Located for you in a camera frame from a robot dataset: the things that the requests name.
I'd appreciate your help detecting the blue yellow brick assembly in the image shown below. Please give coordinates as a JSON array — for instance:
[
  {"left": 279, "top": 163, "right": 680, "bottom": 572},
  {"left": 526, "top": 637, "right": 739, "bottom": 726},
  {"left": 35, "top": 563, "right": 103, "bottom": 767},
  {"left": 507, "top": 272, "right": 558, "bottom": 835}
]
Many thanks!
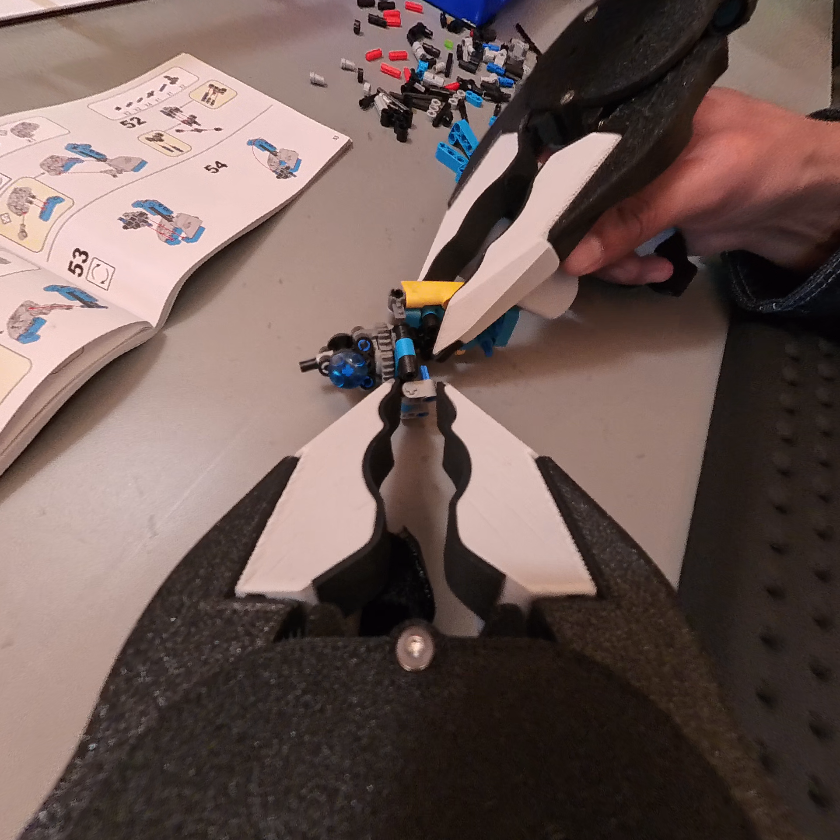
[{"left": 387, "top": 279, "right": 526, "bottom": 358}]

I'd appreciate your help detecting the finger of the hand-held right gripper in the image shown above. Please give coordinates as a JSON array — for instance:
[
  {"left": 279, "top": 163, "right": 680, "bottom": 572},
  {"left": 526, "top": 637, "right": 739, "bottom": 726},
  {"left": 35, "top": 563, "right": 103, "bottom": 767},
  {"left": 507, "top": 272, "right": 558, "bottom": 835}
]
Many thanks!
[
  {"left": 416, "top": 131, "right": 546, "bottom": 283},
  {"left": 432, "top": 131, "right": 623, "bottom": 362}
]

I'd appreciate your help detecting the open instruction booklet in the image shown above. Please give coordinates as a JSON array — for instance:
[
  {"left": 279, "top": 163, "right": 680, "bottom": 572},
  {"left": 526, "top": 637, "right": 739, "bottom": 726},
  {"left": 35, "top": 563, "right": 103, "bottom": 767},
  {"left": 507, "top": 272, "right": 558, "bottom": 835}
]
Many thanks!
[{"left": 0, "top": 52, "right": 353, "bottom": 476}]

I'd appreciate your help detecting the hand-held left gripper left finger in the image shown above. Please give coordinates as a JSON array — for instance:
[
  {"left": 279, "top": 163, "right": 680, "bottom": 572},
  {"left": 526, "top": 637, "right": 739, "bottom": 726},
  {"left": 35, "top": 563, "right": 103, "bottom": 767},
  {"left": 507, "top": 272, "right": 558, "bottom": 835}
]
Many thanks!
[{"left": 234, "top": 381, "right": 403, "bottom": 601}]

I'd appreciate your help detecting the black blue gear brick assembly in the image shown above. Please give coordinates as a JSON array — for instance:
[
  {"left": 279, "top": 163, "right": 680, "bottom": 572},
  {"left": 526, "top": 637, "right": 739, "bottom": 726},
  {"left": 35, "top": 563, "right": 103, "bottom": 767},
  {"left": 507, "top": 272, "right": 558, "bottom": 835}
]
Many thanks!
[{"left": 301, "top": 323, "right": 437, "bottom": 424}]

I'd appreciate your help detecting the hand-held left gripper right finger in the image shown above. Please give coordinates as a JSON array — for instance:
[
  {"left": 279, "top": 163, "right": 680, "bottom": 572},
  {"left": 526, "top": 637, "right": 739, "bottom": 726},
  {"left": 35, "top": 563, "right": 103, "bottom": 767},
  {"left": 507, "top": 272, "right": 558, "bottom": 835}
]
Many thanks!
[{"left": 434, "top": 382, "right": 598, "bottom": 621}]

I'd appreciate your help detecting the blue plastic bin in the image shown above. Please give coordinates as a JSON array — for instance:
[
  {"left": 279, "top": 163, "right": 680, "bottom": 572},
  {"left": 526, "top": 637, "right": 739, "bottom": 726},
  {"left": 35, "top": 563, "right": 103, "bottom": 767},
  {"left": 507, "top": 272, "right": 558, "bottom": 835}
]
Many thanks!
[{"left": 423, "top": 0, "right": 500, "bottom": 27}]

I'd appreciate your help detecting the person's right hand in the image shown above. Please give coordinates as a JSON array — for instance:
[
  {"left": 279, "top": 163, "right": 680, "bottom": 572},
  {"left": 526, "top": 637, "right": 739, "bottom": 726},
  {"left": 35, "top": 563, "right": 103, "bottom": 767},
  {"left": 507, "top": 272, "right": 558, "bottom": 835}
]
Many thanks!
[{"left": 561, "top": 88, "right": 840, "bottom": 286}]

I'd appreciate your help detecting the pile of loose brick pieces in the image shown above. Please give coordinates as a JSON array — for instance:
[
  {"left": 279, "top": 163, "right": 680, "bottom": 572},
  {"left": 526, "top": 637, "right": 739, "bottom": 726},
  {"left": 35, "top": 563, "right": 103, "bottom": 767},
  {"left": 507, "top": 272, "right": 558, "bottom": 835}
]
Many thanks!
[{"left": 308, "top": 0, "right": 546, "bottom": 181}]

